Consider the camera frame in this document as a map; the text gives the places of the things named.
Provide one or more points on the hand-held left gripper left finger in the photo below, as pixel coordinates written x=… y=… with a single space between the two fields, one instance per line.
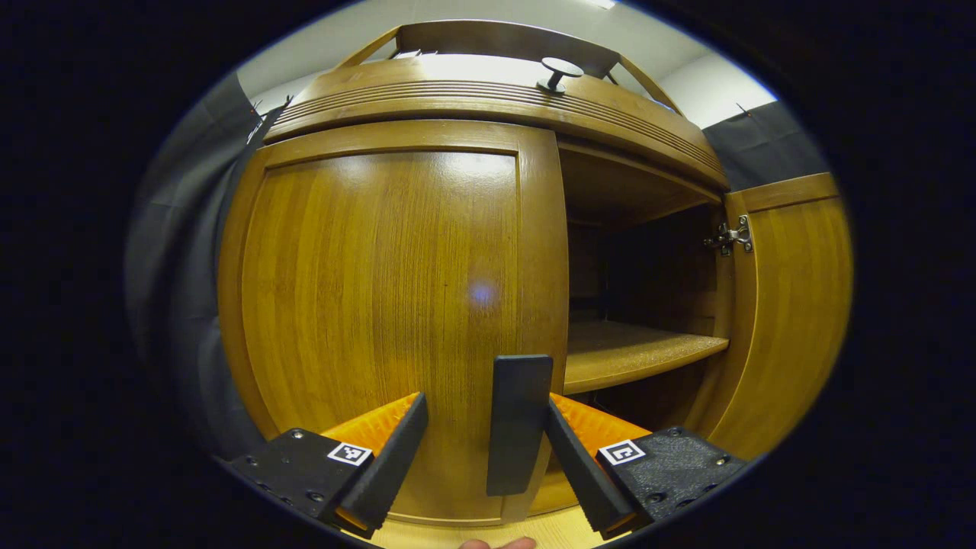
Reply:
x=385 y=465

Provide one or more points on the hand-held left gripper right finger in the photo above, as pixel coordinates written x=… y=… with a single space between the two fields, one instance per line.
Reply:
x=583 y=465

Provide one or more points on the wooden cabinet door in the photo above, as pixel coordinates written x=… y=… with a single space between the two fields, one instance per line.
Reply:
x=801 y=305
x=366 y=290

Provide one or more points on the wooden double-door shoe cabinet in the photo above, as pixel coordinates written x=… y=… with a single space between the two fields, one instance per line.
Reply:
x=648 y=183

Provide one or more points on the wooden inner cabinet shelf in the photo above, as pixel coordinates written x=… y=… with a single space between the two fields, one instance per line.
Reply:
x=633 y=351

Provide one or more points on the metal door hinge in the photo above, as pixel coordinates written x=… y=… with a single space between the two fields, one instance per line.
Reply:
x=732 y=236

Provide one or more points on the ribbed wooden cabinet drawer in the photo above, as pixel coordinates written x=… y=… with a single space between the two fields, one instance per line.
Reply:
x=457 y=95

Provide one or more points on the round black drawer knob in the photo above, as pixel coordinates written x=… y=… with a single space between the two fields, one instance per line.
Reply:
x=560 y=70

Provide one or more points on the large ceiling light panel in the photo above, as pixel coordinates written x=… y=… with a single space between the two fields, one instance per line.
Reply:
x=602 y=4

